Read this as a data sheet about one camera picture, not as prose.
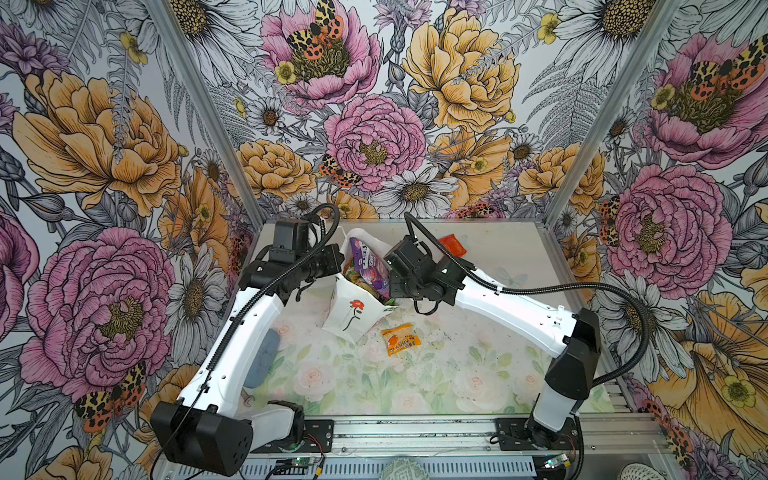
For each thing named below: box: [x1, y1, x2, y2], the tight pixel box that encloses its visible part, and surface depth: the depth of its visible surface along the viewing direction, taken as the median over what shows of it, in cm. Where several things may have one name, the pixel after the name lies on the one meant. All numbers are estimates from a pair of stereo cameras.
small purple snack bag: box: [350, 237, 391, 299], surface depth 79 cm
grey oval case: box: [244, 328, 280, 389], surface depth 85 cm
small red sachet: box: [438, 234, 467, 258], surface depth 114 cm
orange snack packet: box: [381, 323, 422, 357], surface depth 91 cm
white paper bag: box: [322, 227, 398, 344], surface depth 79 cm
